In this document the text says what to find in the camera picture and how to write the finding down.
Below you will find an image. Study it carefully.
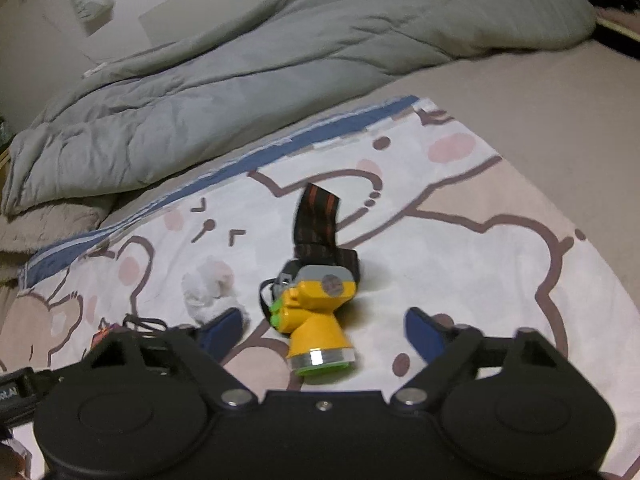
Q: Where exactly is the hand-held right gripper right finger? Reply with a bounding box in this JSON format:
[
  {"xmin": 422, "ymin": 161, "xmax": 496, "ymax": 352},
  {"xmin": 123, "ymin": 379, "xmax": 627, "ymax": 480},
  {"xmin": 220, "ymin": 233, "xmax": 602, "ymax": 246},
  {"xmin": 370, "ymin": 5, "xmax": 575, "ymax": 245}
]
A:
[{"xmin": 390, "ymin": 306, "xmax": 586, "ymax": 409}]

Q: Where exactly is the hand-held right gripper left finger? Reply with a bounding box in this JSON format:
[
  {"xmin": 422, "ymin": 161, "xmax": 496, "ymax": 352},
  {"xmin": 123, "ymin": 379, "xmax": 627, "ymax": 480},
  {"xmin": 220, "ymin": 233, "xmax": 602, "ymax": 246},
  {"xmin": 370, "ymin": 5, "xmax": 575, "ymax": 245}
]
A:
[{"xmin": 65, "ymin": 306, "xmax": 259, "ymax": 410}]

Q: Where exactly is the white cloth bundle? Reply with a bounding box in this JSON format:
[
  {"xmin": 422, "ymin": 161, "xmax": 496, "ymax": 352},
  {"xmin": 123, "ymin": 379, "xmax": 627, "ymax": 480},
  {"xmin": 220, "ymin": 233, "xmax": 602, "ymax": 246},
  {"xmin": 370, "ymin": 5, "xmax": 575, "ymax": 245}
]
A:
[{"xmin": 181, "ymin": 255, "xmax": 241, "ymax": 323}]

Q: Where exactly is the yellow headlamp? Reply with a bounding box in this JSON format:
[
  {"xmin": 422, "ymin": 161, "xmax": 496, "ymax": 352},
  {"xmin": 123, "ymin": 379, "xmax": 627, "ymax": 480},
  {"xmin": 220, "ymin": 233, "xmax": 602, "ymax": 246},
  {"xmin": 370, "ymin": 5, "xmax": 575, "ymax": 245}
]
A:
[{"xmin": 259, "ymin": 183, "xmax": 362, "ymax": 377}]

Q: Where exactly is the bear printed blanket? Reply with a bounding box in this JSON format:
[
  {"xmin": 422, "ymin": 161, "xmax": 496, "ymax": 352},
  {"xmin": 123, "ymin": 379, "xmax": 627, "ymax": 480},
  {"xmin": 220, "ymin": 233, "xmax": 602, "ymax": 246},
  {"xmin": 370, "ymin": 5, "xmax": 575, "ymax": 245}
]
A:
[{"xmin": 0, "ymin": 95, "xmax": 640, "ymax": 480}]

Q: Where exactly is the beige fluffy blanket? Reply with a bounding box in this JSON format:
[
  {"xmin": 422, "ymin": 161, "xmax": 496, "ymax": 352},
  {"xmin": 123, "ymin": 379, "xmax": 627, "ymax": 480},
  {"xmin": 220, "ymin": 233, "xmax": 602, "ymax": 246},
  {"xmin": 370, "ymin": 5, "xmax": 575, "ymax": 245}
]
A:
[{"xmin": 0, "ymin": 192, "xmax": 118, "ymax": 261}]

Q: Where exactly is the grey duvet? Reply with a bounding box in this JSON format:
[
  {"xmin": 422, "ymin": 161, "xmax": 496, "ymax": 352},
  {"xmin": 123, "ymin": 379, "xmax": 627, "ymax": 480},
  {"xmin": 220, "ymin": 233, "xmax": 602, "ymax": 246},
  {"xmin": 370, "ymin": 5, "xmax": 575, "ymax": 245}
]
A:
[{"xmin": 0, "ymin": 0, "xmax": 598, "ymax": 216}]

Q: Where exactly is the beige bed mattress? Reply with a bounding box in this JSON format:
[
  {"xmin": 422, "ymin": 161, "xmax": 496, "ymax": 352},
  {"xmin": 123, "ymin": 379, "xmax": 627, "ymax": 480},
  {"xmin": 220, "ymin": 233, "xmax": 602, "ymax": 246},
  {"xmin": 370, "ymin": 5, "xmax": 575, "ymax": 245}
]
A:
[{"xmin": 100, "ymin": 42, "xmax": 640, "ymax": 311}]

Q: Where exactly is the wooden side shelf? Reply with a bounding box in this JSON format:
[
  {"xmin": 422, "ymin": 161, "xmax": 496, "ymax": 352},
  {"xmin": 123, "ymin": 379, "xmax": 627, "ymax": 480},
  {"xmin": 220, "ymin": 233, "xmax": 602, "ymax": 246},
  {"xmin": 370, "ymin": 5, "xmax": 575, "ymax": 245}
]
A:
[{"xmin": 595, "ymin": 7, "xmax": 640, "ymax": 58}]

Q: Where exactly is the white wall box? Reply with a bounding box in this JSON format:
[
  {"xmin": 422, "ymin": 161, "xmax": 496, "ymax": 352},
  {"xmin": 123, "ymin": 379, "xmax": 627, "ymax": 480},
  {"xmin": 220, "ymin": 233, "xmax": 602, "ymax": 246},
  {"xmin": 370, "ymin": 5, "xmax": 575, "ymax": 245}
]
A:
[{"xmin": 64, "ymin": 0, "xmax": 115, "ymax": 37}]

